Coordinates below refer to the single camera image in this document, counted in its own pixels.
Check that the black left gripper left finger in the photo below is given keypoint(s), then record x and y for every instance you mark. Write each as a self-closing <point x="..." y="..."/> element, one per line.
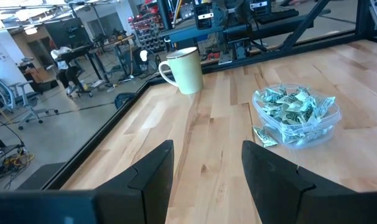
<point x="151" y="193"/>

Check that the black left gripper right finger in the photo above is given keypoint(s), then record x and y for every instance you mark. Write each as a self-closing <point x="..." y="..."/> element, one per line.
<point x="272" y="191"/>

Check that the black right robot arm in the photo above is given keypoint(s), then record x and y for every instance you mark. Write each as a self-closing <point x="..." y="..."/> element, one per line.
<point x="238" y="31"/>

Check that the clear plastic bin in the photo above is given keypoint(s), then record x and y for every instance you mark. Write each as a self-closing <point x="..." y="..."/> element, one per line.
<point x="330" y="126"/>

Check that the dark table clamp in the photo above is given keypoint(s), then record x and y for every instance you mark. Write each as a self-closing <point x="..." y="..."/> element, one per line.
<point x="124" y="100"/>

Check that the dark floor slab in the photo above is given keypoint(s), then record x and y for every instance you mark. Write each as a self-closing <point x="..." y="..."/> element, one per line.
<point x="40" y="177"/>

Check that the pale green mug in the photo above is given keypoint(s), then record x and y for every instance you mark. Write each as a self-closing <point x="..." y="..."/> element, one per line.
<point x="188" y="74"/>

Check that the person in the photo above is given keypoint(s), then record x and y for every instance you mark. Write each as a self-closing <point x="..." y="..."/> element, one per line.
<point x="67" y="71"/>

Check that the grey office chair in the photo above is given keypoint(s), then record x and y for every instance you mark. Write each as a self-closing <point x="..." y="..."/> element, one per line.
<point x="33" y="104"/>
<point x="3" y="90"/>

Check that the black workshop desk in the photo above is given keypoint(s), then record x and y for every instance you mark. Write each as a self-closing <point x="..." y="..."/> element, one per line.
<point x="95" y="49"/>

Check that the shelf with red bins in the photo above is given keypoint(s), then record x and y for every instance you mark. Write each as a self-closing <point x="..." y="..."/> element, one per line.
<point x="146" y="29"/>

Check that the brown cardboard box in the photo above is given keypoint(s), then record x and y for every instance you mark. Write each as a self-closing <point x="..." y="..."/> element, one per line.
<point x="33" y="76"/>

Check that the black aluminium table frame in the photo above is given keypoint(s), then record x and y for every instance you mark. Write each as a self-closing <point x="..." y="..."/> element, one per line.
<point x="95" y="140"/>

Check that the grey metal bracket plate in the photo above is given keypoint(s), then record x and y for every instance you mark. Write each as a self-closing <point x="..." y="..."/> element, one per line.
<point x="226" y="57"/>

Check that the black wall board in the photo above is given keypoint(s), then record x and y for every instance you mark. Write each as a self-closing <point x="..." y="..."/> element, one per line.
<point x="67" y="32"/>

